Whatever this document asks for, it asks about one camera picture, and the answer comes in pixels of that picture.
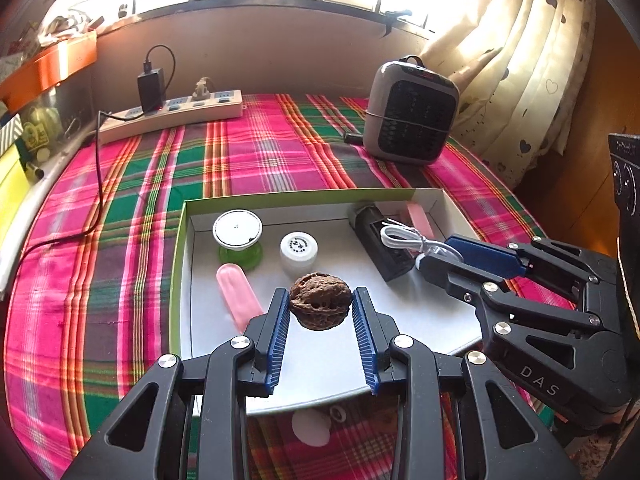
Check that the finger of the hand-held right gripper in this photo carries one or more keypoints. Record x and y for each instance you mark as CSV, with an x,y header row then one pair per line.
x,y
480,255
450,275

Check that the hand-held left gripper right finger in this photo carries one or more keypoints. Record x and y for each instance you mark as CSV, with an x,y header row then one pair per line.
x,y
365,345

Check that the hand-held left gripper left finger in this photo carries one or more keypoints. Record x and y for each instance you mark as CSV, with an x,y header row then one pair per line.
x,y
277,340

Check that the green and white cardboard box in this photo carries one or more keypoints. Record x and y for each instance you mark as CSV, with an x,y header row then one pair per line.
x,y
310,360

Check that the brown walnut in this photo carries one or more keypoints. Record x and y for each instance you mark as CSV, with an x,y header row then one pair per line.
x,y
320,302

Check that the pink tube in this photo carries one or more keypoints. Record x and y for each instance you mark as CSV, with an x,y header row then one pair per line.
x,y
237,295

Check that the black cylindrical device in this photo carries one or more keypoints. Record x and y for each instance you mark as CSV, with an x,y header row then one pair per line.
x,y
375,240

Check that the small white bottle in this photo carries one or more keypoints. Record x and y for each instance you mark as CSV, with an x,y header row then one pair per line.
x,y
298,252

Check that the pink foam block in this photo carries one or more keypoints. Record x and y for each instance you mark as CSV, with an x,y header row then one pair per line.
x,y
420,220

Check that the white round gadget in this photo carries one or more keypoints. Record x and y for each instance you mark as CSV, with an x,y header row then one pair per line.
x,y
310,427

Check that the green jar white lid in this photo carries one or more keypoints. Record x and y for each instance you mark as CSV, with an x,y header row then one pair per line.
x,y
237,232

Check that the small grey space heater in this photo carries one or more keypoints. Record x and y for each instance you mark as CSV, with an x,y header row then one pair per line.
x,y
410,110

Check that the black box with dials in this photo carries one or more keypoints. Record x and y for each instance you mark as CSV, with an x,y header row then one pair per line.
x,y
625,185

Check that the pink green plaid tablecloth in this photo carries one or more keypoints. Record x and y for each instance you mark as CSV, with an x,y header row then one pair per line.
x,y
100,285

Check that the cream heart print curtain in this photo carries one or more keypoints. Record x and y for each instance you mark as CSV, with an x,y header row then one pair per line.
x,y
520,60

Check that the white power strip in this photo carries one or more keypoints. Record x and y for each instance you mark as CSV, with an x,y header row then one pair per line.
x,y
170,115

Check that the black clip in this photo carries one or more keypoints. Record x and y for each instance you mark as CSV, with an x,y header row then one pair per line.
x,y
395,17

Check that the small white plug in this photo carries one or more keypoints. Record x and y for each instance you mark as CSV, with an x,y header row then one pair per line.
x,y
202,89

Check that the black charger adapter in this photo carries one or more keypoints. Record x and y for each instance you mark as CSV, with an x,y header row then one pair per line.
x,y
151,90

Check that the yellow-green box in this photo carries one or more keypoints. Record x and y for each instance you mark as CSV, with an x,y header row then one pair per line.
x,y
10,195

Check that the yellow-green jar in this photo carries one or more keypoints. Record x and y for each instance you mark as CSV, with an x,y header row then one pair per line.
x,y
39,130

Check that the striped box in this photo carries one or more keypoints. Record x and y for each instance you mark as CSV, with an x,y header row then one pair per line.
x,y
10,132

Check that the orange storage box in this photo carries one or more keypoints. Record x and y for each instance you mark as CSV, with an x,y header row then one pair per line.
x,y
55,62

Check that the white plastic bag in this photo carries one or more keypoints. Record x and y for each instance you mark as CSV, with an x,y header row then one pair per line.
x,y
70,17

